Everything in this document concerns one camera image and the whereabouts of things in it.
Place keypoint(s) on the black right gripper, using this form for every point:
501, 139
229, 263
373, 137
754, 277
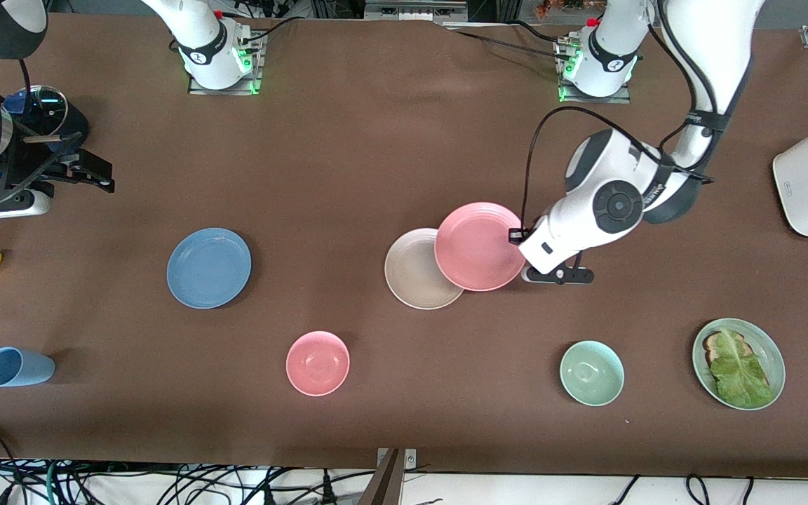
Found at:
17, 170

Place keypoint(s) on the pink plate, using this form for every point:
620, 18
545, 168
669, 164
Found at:
480, 245

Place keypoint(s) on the blue plate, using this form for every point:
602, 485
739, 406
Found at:
207, 268

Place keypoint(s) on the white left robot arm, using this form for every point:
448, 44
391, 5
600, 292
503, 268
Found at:
705, 42

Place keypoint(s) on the dark blue pot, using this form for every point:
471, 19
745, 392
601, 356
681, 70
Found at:
76, 120

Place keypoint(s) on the beige plate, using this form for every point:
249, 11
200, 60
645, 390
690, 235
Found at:
411, 273

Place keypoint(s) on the green bowl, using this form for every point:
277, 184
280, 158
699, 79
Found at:
592, 373

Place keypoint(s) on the blue cup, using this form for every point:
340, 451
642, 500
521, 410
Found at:
22, 367

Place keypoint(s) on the toast bread slice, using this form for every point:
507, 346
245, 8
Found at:
712, 345

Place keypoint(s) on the pink bowl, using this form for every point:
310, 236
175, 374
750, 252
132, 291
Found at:
318, 363

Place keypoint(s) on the green lettuce leaf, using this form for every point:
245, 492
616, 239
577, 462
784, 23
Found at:
737, 375

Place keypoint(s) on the green plate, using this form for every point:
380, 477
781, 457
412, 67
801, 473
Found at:
770, 351

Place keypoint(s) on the black power plug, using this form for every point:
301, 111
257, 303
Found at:
327, 491

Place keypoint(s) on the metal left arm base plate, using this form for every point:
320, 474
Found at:
614, 99

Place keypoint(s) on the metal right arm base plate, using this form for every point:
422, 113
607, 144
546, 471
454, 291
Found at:
255, 70

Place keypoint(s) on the metal table edge bracket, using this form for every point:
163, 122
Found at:
411, 459

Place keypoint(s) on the aluminium background frame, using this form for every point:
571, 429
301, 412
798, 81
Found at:
414, 10

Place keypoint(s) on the dark camera mount pole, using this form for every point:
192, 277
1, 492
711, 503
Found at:
384, 485

